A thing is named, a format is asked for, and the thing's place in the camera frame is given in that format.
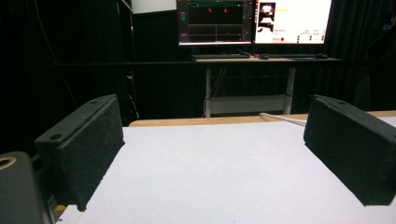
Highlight wide computer monitor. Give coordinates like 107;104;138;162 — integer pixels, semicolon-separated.
176;0;333;47

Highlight black curtain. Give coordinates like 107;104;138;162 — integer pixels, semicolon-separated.
323;0;396;112

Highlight black keyboard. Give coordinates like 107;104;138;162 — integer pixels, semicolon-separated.
191;53;252;62

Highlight white board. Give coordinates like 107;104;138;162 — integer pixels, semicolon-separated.
130;0;177;15

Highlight white cable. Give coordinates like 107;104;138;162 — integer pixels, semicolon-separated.
259;112;307;127

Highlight white table cover sheet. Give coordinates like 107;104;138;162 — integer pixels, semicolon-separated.
56;116;396;224

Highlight white-legged desk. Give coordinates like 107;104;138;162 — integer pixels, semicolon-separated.
190;56;344;119

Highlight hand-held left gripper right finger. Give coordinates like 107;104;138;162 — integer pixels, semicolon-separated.
303;94;396;207

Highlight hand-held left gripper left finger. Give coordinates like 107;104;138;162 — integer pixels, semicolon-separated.
34;93;126;213

